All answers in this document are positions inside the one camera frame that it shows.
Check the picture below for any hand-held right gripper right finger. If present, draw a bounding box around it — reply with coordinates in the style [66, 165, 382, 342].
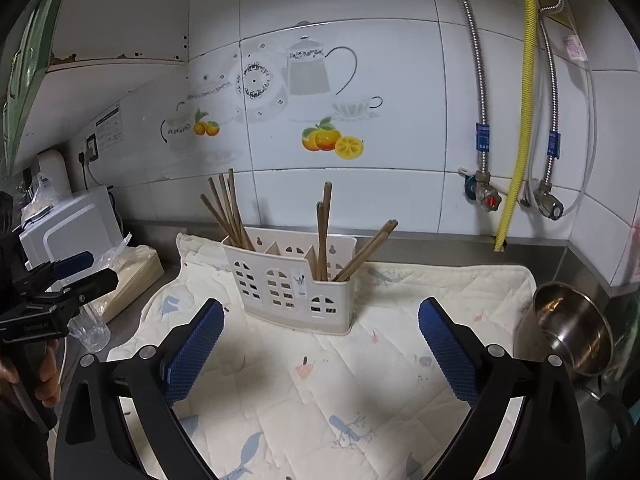
[417, 297, 587, 480]

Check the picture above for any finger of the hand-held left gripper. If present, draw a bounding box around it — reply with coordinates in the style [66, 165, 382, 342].
[30, 267, 119, 312]
[27, 251, 96, 293]

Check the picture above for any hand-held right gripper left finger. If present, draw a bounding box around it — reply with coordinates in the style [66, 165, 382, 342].
[54, 298, 226, 480]

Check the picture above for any white plastic utensil holder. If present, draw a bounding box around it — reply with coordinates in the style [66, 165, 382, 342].
[221, 226, 357, 337]

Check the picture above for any wooden chopstick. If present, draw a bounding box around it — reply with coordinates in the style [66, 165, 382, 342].
[218, 175, 246, 250]
[200, 194, 256, 252]
[336, 219, 399, 281]
[208, 178, 241, 248]
[323, 182, 334, 281]
[331, 222, 396, 282]
[316, 201, 328, 282]
[227, 168, 251, 251]

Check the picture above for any person's left hand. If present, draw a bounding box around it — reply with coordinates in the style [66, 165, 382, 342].
[0, 342, 63, 409]

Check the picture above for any clear plastic bag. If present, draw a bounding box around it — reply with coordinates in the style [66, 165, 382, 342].
[22, 172, 57, 221]
[95, 232, 132, 281]

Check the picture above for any beige box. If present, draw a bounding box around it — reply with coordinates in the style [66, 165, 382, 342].
[92, 244, 166, 322]

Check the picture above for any white microwave oven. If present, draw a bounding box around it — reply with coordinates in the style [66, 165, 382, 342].
[19, 185, 125, 271]

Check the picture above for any clear drinking glass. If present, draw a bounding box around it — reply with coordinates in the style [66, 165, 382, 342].
[67, 310, 112, 354]

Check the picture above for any white plastic appliance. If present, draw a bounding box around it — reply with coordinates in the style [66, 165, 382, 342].
[36, 149, 72, 196]

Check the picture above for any stainless steel pot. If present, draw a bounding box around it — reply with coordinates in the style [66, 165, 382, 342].
[531, 281, 614, 377]

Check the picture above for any cream printed quilted cloth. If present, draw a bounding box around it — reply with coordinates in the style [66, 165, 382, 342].
[107, 232, 538, 480]

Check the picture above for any metal pipe valve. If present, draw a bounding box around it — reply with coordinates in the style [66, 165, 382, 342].
[520, 177, 565, 220]

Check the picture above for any green cabinet door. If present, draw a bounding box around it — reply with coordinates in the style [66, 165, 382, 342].
[0, 0, 76, 171]

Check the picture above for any thin white tube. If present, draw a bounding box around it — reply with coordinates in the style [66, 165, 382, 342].
[565, 35, 598, 211]

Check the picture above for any pink paper tag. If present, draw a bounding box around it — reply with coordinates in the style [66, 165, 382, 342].
[562, 34, 588, 61]

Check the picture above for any black power cable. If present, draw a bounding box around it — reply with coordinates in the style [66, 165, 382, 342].
[84, 160, 120, 198]

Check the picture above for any white wall label sticker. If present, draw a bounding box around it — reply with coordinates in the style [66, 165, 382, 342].
[94, 104, 123, 152]

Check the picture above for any red-handled metal valve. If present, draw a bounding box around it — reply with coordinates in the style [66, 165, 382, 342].
[460, 167, 506, 211]

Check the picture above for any braided metal hose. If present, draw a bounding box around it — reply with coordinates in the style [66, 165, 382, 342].
[537, 5, 563, 186]
[442, 0, 493, 181]

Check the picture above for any yellow gas hose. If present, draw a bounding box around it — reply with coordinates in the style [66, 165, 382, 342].
[495, 0, 538, 253]

